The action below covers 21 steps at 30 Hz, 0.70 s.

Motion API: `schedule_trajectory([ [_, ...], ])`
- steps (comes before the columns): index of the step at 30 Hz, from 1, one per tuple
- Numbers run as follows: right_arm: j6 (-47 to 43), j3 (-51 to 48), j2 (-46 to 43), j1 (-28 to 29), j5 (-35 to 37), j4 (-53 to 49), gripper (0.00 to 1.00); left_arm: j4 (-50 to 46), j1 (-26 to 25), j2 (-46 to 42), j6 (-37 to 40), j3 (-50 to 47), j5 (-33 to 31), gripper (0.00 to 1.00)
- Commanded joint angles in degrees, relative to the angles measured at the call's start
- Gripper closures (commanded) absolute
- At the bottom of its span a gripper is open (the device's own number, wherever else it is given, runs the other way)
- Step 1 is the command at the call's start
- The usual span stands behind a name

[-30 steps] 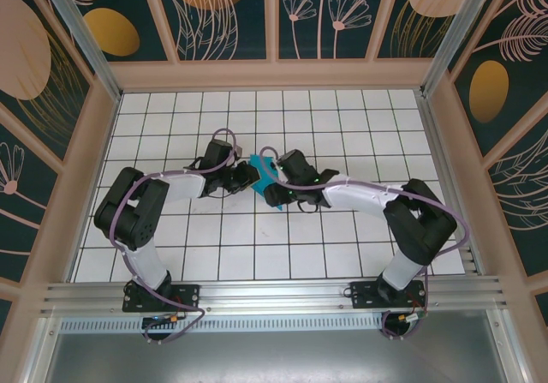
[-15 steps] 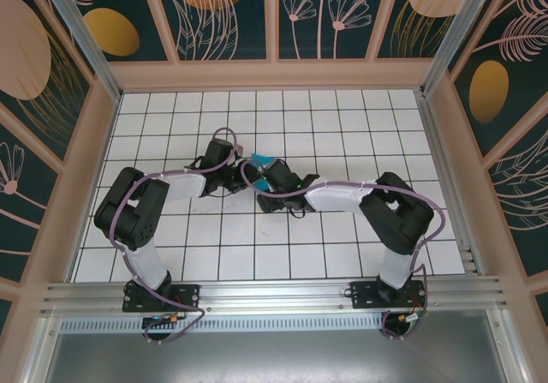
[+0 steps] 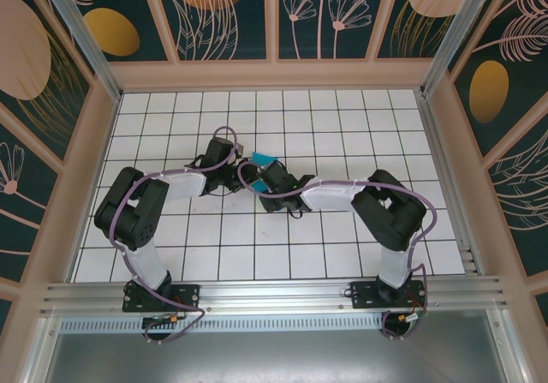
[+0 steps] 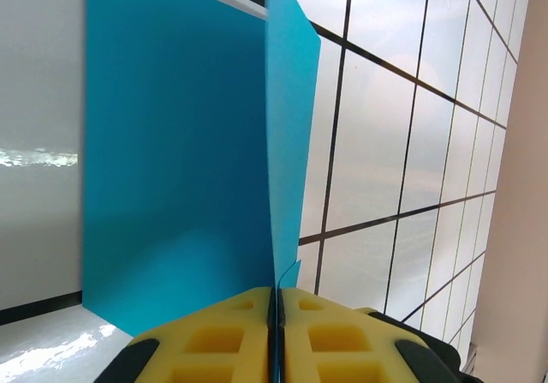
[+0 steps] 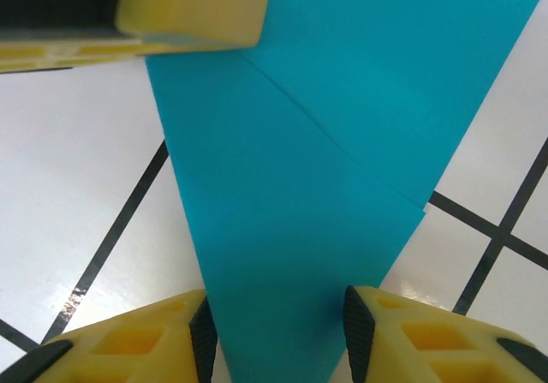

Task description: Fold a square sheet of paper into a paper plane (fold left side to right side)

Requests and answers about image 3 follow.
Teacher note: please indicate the blue paper sheet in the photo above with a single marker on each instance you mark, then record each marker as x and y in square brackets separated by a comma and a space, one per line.
[262, 158]

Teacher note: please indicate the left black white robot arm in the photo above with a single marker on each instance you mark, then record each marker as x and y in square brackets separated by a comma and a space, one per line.
[128, 211]

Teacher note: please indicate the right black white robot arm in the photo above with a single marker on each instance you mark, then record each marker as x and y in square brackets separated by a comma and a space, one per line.
[398, 216]

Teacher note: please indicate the small black circuit board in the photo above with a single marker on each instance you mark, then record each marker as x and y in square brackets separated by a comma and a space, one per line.
[164, 319]

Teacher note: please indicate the grey metal shelf panel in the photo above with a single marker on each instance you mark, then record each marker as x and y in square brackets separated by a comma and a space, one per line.
[274, 357]

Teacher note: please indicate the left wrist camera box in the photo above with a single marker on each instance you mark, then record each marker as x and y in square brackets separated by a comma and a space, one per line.
[240, 147]

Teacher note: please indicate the long aluminium mounting rail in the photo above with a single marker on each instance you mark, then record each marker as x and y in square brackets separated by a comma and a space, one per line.
[274, 295]

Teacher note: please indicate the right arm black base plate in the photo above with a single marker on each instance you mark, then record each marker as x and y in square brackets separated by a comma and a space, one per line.
[364, 293]

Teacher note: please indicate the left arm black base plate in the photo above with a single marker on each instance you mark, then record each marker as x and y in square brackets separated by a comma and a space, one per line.
[184, 295]

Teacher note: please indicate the aluminium side rail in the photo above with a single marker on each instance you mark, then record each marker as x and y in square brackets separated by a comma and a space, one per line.
[445, 164]

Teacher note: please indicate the aluminium frame post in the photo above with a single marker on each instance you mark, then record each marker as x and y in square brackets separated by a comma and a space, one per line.
[454, 36]
[81, 40]

